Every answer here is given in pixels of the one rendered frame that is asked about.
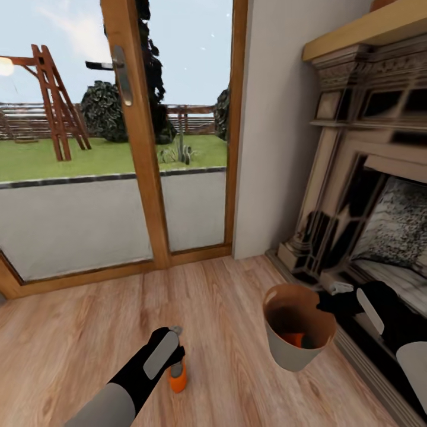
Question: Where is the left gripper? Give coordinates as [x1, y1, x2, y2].
[165, 345, 185, 369]

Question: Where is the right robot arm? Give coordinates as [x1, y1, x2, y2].
[316, 280, 427, 415]

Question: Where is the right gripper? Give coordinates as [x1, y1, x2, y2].
[316, 293, 356, 317]

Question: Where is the can of soda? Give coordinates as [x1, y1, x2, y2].
[168, 362, 187, 392]
[279, 333, 313, 350]

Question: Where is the trash can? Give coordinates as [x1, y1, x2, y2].
[262, 282, 336, 372]

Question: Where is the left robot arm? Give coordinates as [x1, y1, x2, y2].
[61, 326, 185, 427]

